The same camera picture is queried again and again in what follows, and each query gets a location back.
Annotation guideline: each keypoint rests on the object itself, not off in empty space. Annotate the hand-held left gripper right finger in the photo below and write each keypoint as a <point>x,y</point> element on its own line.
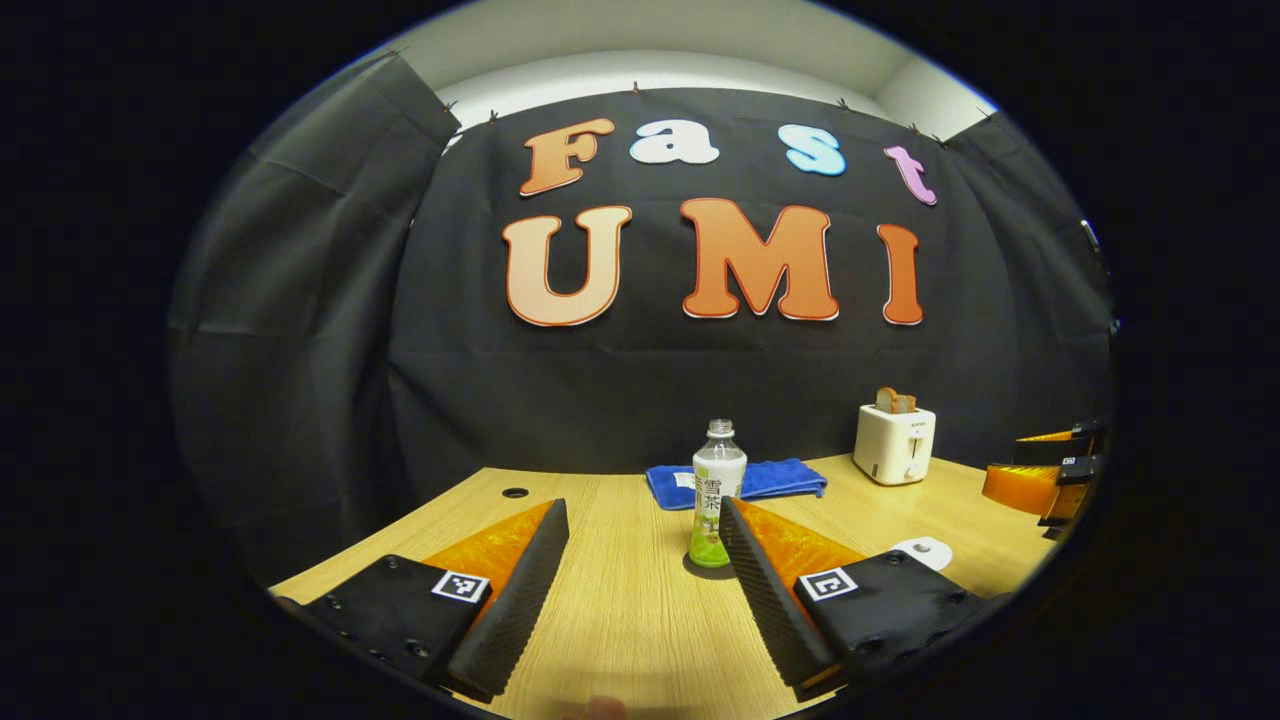
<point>765,590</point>

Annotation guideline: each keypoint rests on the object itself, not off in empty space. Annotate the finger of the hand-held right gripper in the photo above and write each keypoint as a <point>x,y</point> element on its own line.
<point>1050,447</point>
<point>1020,487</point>

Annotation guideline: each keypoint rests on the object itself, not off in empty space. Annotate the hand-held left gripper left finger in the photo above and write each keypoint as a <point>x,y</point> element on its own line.
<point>515,590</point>

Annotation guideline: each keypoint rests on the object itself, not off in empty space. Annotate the clear plastic water bottle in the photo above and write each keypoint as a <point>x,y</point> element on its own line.
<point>715,480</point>

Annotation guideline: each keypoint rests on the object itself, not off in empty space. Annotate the blue towel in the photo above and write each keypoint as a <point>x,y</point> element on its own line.
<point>780,478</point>

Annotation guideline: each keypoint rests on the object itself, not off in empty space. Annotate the white toaster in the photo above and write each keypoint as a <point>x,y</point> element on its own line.
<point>893,445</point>

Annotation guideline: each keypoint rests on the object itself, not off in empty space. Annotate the black backdrop cloth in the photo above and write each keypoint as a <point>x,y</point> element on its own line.
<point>450,380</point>

